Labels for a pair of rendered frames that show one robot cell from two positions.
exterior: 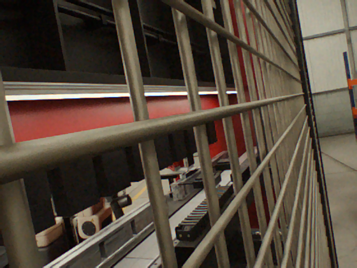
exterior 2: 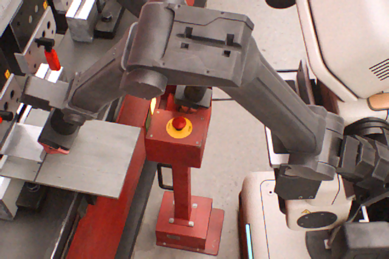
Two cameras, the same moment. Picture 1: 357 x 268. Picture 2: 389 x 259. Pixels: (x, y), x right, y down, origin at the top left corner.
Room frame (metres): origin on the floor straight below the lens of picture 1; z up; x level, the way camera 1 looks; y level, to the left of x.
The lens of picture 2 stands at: (2.58, 0.20, 1.96)
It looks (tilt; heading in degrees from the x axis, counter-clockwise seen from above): 56 degrees down; 166
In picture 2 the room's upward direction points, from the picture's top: straight up
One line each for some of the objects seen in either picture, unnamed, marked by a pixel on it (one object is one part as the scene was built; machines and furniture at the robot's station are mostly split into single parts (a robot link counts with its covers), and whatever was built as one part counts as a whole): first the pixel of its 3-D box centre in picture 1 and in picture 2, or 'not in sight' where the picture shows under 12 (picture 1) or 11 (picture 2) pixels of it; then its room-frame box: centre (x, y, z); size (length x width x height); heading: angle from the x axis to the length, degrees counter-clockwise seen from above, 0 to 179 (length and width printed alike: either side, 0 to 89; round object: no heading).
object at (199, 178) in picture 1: (193, 180); not in sight; (1.48, -0.04, 1.01); 0.26 x 0.12 x 0.05; 64
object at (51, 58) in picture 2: not in sight; (48, 54); (1.76, 0.08, 1.12); 0.04 x 0.02 x 0.10; 64
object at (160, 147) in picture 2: not in sight; (179, 120); (1.74, 0.37, 0.75); 0.20 x 0.16 x 0.18; 156
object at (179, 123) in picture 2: not in sight; (179, 124); (1.78, 0.36, 0.79); 0.04 x 0.04 x 0.04
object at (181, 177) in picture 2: not in sight; (182, 180); (1.74, 0.37, 0.39); 0.05 x 0.05 x 0.54; 66
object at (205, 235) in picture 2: not in sight; (191, 221); (1.75, 0.40, 0.06); 0.25 x 0.20 x 0.12; 66
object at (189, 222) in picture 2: not in sight; (183, 213); (1.74, 0.37, 0.13); 0.10 x 0.10 x 0.01; 66
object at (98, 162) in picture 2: (171, 171); (72, 151); (1.93, 0.09, 1.00); 0.26 x 0.18 x 0.01; 64
